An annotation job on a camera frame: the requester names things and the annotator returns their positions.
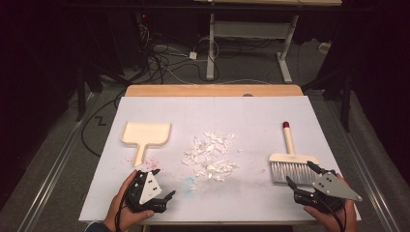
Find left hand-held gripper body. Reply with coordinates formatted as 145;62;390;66
124;169;169;214

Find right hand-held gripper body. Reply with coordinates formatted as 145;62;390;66
293;171;364;214

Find cream brush with red cap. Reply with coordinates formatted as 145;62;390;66
269;121;321;187

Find pile of white paper scraps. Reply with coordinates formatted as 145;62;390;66
181;130;241;182

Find person's right hand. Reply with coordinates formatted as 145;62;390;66
303;200;359;232

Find person's left hand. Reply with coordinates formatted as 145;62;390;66
102;169;156;232

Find scattered pink crumbs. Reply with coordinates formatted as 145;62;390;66
121;156;163;172

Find cream plastic dustpan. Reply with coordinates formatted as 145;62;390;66
120;121;172;167

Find person's left sleeve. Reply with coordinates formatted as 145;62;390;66
84;220;112;232

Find black stand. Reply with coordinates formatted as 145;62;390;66
74;62;89;123
303;69;353;133

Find white foam board sheet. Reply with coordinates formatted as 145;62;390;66
78;96;362;223

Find wooden table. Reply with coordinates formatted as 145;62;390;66
124;84;305;98

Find light desk top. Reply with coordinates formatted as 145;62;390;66
192;0;342;7

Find right hand-held gripper cable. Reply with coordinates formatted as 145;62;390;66
322;198;348;232

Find hand-held gripper cable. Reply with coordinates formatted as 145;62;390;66
114;191;131;232
322;198;348;232

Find metal floor rail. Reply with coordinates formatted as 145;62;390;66
323;96;402;232
15;93;98;232

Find left hand-held gripper cable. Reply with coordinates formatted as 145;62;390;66
114;191;131;232

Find black floor cable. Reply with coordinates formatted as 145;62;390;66
80;91;126;159

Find tangle of floor cables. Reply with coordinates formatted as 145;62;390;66
138;23;221;85

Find white metal desk frame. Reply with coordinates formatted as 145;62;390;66
206;13;300;84

